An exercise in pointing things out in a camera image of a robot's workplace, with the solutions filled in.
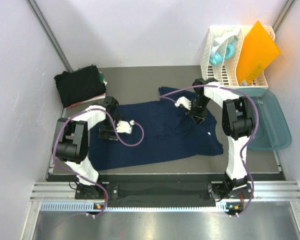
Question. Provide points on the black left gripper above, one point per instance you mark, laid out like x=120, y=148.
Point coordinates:
x=104, y=133

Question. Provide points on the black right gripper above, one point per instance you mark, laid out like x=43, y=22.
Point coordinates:
x=198, y=117

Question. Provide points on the navy blue t shirt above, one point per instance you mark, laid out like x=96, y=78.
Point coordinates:
x=166, y=133

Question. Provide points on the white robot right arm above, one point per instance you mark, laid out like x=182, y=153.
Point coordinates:
x=238, y=122

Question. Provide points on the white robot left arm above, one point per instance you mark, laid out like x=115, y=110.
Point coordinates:
x=71, y=141

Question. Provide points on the folded red t shirt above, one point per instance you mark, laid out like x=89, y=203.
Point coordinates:
x=99, y=97

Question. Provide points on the teal headphones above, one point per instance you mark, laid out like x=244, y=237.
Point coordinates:
x=224, y=47

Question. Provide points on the folded black t shirt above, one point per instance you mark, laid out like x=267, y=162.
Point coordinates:
x=73, y=89

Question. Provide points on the folded green t shirt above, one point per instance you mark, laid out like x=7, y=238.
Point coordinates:
x=91, y=72

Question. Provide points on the white slotted file organizer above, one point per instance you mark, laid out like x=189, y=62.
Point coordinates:
x=225, y=73

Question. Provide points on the translucent teal plastic bin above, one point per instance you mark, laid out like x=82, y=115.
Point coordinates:
x=273, y=132

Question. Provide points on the orange plastic folder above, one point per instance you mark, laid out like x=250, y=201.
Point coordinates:
x=258, y=51

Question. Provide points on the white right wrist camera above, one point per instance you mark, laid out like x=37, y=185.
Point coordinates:
x=183, y=102

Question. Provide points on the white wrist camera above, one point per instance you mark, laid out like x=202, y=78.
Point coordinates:
x=183, y=102
x=125, y=127

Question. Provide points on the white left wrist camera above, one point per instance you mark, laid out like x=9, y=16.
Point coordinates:
x=125, y=127

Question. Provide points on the aluminium frame rail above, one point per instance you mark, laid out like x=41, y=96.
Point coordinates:
x=55, y=214

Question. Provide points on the right aluminium corner post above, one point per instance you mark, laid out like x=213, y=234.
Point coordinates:
x=283, y=13

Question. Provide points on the aluminium corner post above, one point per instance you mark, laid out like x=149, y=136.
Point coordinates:
x=283, y=13
x=49, y=33

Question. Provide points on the left aluminium corner post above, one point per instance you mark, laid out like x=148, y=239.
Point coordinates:
x=49, y=33

